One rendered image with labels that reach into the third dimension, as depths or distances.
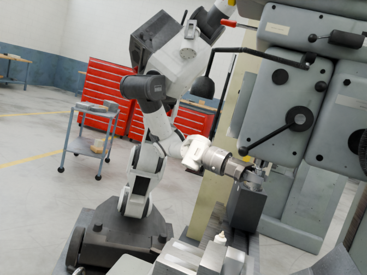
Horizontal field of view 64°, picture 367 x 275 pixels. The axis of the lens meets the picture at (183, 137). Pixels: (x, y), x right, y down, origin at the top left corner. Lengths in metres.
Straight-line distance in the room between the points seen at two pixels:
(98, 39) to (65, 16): 1.56
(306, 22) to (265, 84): 0.18
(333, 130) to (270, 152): 0.17
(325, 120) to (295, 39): 0.23
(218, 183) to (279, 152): 1.96
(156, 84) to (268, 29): 0.48
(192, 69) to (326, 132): 0.61
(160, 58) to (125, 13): 10.13
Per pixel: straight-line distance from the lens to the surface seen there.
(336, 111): 0.86
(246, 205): 1.36
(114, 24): 11.41
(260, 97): 0.86
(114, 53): 11.25
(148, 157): 1.57
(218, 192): 2.83
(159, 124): 1.22
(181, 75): 1.19
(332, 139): 0.87
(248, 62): 2.70
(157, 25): 1.31
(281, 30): 0.86
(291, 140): 0.87
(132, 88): 1.16
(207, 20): 1.38
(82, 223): 2.15
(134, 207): 1.78
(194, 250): 1.00
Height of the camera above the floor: 1.47
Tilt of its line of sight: 10 degrees down
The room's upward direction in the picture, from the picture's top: 15 degrees clockwise
